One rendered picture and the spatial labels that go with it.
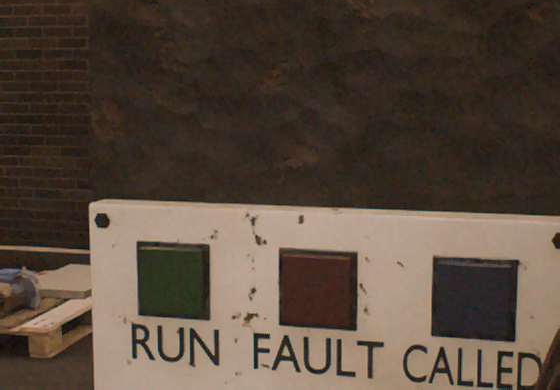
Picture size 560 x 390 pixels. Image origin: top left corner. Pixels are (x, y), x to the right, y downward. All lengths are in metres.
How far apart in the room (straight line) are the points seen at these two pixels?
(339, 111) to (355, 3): 0.06
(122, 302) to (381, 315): 0.14
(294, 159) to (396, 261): 0.08
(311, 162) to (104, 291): 0.14
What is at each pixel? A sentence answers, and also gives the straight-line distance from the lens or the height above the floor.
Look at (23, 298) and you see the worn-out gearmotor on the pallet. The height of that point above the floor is 0.21.
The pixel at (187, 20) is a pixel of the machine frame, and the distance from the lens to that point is 0.57.
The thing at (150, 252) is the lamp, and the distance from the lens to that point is 0.56.
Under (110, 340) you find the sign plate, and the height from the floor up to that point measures 1.16.
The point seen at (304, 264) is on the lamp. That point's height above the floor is 1.21.
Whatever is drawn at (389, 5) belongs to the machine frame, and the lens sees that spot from 0.54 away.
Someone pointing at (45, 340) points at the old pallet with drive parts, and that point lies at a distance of 4.79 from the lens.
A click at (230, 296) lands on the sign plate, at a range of 0.55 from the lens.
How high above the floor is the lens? 1.32
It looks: 9 degrees down
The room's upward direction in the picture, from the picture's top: straight up
